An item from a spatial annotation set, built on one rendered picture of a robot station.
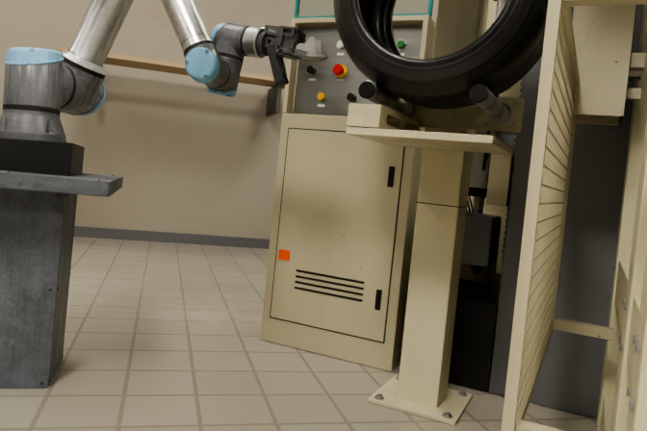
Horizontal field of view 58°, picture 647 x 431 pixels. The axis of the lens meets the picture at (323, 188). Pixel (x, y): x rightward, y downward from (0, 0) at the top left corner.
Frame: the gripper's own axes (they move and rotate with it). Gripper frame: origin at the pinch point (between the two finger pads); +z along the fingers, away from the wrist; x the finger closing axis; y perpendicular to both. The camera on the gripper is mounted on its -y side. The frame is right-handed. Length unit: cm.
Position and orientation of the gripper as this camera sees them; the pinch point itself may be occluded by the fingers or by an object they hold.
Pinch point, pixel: (322, 59)
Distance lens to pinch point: 168.0
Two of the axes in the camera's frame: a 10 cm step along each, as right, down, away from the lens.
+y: 2.1, -9.7, -0.8
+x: 4.2, 0.2, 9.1
